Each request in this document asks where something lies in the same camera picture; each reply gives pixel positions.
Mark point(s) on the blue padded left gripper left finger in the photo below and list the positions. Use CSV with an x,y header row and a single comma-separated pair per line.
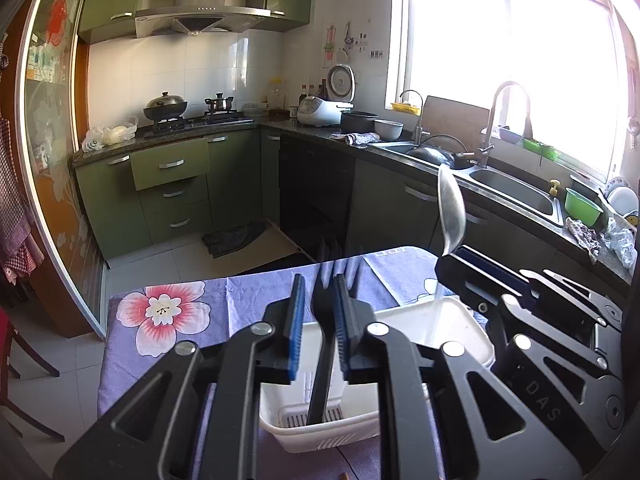
x,y
294,324

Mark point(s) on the dark padded left gripper right finger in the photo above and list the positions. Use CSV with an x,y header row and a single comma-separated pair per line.
x,y
341,320

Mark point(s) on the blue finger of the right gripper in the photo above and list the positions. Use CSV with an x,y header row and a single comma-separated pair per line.
x,y
501,273
476,288

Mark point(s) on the black plastic fork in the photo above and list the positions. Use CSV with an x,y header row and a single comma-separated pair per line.
x,y
322,308

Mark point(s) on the translucent plastic spoon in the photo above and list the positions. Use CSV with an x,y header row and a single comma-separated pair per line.
x,y
453,221

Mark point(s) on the steel kitchen sink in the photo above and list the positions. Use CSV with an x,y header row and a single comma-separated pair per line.
x,y
518,192

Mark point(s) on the steel kitchen faucet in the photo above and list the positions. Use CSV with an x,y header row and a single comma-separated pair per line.
x,y
486,146

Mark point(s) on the green plastic basin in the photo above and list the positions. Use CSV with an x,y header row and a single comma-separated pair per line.
x,y
581,208

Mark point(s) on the white plastic utensil holder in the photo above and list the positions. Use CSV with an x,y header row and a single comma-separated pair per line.
x,y
352,411

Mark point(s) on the dark lower counter cabinets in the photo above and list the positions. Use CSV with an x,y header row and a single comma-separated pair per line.
x,y
339,200

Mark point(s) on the dark floor rag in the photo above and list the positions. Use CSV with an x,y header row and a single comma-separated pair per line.
x,y
224,242

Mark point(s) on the wooden cutting board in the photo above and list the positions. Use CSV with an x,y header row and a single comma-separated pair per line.
x,y
462,120

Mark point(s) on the white bowl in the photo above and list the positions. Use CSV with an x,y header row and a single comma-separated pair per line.
x,y
387,130

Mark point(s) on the purple floral tablecloth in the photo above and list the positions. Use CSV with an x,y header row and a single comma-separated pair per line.
x,y
145,323

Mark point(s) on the green lower cabinets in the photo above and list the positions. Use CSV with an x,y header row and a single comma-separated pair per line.
x,y
150,191

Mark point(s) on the white rice cooker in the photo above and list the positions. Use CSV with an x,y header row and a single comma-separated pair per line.
x,y
338,94

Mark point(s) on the small steel pot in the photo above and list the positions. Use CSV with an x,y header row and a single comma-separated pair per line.
x,y
219,104

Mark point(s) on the black gas stove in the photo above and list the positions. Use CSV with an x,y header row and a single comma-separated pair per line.
x,y
184,124

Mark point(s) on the black wok with lid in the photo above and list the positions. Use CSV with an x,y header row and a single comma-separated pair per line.
x,y
165,107

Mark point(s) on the glass sliding door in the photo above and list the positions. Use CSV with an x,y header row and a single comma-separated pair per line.
x,y
47,139

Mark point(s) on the white plastic bags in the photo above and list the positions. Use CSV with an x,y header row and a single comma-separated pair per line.
x,y
98,138

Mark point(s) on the purple checkered apron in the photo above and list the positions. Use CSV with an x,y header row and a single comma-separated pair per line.
x,y
20,253

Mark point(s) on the steel range hood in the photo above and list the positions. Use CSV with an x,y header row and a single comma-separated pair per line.
x,y
194,17

